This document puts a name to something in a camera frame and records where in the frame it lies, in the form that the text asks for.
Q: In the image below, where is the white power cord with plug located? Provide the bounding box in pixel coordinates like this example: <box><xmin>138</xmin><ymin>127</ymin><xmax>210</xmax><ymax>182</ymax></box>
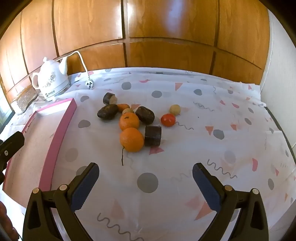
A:
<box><xmin>60</xmin><ymin>51</ymin><xmax>95</xmax><ymax>89</ymax></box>

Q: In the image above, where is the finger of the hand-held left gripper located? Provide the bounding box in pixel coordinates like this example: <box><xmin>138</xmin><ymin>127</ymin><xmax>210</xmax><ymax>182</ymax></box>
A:
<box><xmin>0</xmin><ymin>131</ymin><xmax>25</xmax><ymax>186</ymax></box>

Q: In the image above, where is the orange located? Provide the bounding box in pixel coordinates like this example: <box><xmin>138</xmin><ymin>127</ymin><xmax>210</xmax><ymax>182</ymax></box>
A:
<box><xmin>119</xmin><ymin>127</ymin><xmax>145</xmax><ymax>153</ymax></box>
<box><xmin>119</xmin><ymin>113</ymin><xmax>140</xmax><ymax>131</ymax></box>

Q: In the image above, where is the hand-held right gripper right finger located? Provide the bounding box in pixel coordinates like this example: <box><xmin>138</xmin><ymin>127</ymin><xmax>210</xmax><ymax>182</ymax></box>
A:
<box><xmin>192</xmin><ymin>162</ymin><xmax>270</xmax><ymax>241</ymax></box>

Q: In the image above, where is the dark brown avocado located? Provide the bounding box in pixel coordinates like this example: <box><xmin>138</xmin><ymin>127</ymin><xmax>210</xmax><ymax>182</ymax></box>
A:
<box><xmin>135</xmin><ymin>106</ymin><xmax>155</xmax><ymax>125</ymax></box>
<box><xmin>97</xmin><ymin>104</ymin><xmax>119</xmax><ymax>120</ymax></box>

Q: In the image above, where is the woven tissue box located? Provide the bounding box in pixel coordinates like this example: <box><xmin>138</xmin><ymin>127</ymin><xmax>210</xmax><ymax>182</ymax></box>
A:
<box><xmin>10</xmin><ymin>85</ymin><xmax>40</xmax><ymax>115</ymax></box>

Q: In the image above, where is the pink tray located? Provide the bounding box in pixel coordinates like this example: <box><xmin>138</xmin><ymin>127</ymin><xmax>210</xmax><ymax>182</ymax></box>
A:
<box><xmin>2</xmin><ymin>98</ymin><xmax>77</xmax><ymax>207</ymax></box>

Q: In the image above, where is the cut dark brown fruit piece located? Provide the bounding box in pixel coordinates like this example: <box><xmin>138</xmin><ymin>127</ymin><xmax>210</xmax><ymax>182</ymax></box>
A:
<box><xmin>103</xmin><ymin>92</ymin><xmax>117</xmax><ymax>105</ymax></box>

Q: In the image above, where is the white patterned tablecloth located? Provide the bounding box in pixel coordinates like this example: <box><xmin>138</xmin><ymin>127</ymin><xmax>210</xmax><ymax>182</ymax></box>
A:
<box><xmin>0</xmin><ymin>67</ymin><xmax>296</xmax><ymax>241</ymax></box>

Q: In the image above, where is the white ceramic electric kettle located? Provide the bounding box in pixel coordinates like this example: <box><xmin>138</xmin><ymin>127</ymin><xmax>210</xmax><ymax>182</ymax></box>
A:
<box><xmin>32</xmin><ymin>57</ymin><xmax>70</xmax><ymax>100</ymax></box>

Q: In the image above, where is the person's left hand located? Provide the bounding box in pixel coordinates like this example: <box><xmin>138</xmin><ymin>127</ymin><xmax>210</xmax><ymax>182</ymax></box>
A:
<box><xmin>0</xmin><ymin>201</ymin><xmax>20</xmax><ymax>241</ymax></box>

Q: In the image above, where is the red tomato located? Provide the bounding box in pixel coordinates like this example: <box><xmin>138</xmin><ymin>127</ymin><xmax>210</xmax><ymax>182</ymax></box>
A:
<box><xmin>161</xmin><ymin>113</ymin><xmax>176</xmax><ymax>128</ymax></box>

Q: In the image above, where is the dark brown cylinder fruit piece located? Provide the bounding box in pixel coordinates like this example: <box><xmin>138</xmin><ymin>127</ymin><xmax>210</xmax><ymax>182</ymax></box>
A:
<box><xmin>144</xmin><ymin>125</ymin><xmax>162</xmax><ymax>146</ymax></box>

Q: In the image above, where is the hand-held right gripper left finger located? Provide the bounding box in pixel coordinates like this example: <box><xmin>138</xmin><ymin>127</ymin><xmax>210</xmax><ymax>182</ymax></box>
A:
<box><xmin>22</xmin><ymin>162</ymin><xmax>100</xmax><ymax>241</ymax></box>

